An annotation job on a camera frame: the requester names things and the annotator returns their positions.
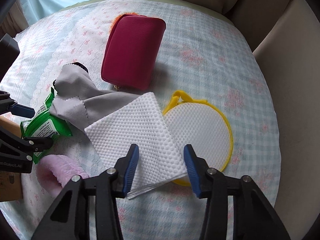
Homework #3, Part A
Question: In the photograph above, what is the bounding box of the green wet wipes pack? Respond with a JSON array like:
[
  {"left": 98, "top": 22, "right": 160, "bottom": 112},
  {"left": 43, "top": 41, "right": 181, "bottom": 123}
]
[{"left": 20, "top": 87, "right": 73, "bottom": 165}]

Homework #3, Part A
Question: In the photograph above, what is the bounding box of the small black object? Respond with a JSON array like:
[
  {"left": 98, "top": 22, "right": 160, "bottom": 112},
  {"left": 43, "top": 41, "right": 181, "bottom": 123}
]
[{"left": 72, "top": 62, "right": 88, "bottom": 73}]

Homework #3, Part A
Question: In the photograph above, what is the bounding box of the white dotted paper towel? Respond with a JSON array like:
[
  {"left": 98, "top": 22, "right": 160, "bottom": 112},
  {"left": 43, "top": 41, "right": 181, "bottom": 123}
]
[{"left": 85, "top": 92, "right": 187, "bottom": 199}]

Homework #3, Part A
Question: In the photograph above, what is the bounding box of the beige pleated curtain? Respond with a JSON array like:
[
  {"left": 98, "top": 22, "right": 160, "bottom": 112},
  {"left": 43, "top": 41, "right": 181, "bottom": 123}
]
[{"left": 0, "top": 0, "right": 29, "bottom": 38}]

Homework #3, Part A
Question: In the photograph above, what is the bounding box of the magenta zip pouch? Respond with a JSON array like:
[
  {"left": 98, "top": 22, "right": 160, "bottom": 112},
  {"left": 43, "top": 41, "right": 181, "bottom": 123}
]
[{"left": 101, "top": 16, "right": 166, "bottom": 90}]

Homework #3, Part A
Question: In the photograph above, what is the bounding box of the pink fluffy scrunchie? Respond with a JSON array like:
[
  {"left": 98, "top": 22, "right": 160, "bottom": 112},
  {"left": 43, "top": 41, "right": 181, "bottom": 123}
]
[{"left": 35, "top": 154, "right": 89, "bottom": 198}]

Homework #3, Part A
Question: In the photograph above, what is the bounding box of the orange fluffy pom-pom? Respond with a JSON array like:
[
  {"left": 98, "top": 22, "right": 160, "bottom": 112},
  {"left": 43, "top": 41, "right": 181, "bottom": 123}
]
[{"left": 110, "top": 12, "right": 145, "bottom": 29}]

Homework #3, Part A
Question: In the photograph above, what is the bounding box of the grey microfibre cloth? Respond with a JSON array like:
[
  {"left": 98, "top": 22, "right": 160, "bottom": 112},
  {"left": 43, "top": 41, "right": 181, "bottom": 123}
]
[{"left": 49, "top": 64, "right": 139, "bottom": 132}]

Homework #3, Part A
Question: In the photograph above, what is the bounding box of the yellow rimmed white mesh pad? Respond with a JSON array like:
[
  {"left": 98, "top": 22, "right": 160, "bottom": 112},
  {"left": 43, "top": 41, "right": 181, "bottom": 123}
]
[{"left": 163, "top": 90, "right": 233, "bottom": 172}]

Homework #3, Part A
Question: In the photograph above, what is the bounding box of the cardboard box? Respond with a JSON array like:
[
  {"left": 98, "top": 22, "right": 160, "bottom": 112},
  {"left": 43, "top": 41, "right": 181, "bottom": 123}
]
[{"left": 0, "top": 116, "right": 23, "bottom": 202}]

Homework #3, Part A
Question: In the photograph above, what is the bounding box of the checked floral bedspread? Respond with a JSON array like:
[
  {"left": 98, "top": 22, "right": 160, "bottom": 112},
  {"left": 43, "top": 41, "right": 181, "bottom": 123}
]
[{"left": 1, "top": 0, "right": 281, "bottom": 239}]

